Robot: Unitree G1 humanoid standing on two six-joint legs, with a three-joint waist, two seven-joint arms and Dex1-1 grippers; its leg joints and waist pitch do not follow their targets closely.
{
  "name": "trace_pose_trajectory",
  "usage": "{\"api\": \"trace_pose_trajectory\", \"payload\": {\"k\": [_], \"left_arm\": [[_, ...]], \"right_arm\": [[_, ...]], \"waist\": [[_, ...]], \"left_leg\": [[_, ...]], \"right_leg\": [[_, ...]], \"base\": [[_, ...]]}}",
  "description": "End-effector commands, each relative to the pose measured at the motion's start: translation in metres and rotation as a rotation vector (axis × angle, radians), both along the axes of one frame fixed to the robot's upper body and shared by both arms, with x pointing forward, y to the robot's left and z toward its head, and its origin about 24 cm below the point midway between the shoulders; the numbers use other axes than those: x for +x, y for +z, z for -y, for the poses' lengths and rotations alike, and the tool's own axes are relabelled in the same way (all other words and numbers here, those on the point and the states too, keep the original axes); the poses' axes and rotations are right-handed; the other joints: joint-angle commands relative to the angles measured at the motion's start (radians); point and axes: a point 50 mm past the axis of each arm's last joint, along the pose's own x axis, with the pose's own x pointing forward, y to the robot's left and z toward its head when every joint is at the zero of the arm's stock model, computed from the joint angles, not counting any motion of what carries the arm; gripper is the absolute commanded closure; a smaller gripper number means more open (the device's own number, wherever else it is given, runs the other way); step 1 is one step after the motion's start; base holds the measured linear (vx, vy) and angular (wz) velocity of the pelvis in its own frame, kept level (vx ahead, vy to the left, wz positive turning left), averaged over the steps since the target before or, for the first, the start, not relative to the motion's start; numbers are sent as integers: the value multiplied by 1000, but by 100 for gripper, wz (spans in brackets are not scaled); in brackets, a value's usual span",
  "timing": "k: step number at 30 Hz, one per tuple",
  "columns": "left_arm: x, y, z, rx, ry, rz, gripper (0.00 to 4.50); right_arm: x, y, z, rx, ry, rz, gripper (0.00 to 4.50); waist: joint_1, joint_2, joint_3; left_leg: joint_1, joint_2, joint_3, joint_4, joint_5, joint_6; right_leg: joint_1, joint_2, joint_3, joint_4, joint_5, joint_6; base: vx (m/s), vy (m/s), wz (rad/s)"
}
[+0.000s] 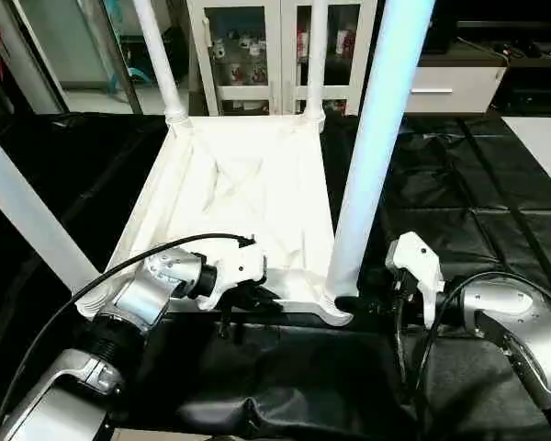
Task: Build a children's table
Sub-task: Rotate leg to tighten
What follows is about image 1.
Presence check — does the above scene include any white plastic table top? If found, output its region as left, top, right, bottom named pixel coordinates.
left=76, top=112, right=355, bottom=328

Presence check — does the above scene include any black work mat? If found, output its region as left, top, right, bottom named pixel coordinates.
left=0, top=108, right=551, bottom=441

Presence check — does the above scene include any white flat panel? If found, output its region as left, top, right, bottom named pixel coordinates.
left=500, top=115, right=551, bottom=201

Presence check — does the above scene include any white drawer unit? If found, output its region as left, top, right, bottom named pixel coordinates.
left=403, top=64, right=509, bottom=116

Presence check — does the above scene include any white glass-door cabinet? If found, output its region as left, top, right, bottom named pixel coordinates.
left=185, top=0, right=380, bottom=119

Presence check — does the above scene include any blue metal stand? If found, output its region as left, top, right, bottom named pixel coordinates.
left=106, top=53, right=155, bottom=95

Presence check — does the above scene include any dark wooden TV bench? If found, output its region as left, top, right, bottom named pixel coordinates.
left=454, top=35, right=551, bottom=117

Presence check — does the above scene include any dark floor crate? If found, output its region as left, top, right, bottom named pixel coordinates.
left=163, top=22, right=192, bottom=85

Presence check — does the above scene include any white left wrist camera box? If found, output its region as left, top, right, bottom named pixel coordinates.
left=197, top=236, right=268, bottom=312

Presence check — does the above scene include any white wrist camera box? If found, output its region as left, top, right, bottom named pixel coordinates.
left=385, top=231, right=445, bottom=331
left=197, top=236, right=268, bottom=312

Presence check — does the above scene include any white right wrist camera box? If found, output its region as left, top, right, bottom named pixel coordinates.
left=385, top=231, right=445, bottom=331

